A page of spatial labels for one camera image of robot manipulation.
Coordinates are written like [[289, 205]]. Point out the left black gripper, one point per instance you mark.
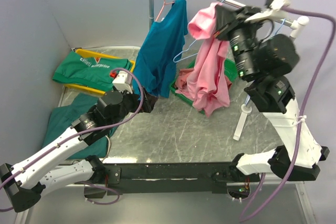
[[147, 103]]

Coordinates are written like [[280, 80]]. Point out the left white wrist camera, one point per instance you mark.
[[122, 81]]

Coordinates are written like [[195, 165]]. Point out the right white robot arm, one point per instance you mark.
[[264, 64]]

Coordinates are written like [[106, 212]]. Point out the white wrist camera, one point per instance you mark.
[[272, 11], [122, 81]]

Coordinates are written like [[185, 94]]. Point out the teal blue t-shirt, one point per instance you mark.
[[154, 66]]

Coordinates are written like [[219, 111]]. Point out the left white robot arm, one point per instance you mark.
[[27, 181]]

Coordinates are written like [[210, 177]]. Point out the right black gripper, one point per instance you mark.
[[228, 19]]

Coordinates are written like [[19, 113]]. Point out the pink wire hanger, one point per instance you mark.
[[165, 3]]

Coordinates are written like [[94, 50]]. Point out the green printed t-shirt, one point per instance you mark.
[[92, 70]]

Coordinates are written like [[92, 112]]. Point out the pink t-shirt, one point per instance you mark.
[[212, 52]]

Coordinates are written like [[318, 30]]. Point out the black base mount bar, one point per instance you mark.
[[134, 178]]

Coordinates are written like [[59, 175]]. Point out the dusty red t-shirt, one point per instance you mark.
[[181, 82]]

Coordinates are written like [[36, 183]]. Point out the dark green shorts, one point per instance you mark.
[[62, 117]]

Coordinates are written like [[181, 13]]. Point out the yellow plastic tray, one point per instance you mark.
[[105, 90]]

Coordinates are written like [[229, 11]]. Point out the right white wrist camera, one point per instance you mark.
[[272, 11]]

